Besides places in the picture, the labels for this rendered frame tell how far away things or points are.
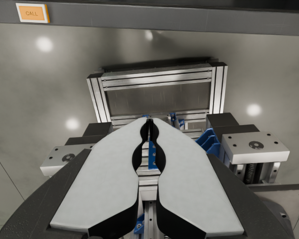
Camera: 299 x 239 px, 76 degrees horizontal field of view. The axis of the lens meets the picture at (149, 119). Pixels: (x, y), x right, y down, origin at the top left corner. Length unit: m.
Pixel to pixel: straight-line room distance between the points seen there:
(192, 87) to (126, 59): 0.50
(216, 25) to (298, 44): 1.28
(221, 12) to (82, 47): 1.15
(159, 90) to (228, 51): 0.56
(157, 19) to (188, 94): 0.90
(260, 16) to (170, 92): 0.87
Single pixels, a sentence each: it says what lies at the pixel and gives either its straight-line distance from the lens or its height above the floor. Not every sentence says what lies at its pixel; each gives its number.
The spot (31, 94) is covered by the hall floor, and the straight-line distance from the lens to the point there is 1.74.
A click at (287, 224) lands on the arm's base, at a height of 1.08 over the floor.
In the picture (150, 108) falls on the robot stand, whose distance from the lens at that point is 1.29.
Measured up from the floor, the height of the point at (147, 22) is 0.95.
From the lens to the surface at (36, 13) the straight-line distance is 0.45.
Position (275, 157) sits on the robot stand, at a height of 0.99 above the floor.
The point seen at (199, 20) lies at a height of 0.95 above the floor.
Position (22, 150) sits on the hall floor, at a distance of 2.12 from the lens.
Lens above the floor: 1.36
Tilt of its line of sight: 60 degrees down
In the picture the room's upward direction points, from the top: 179 degrees counter-clockwise
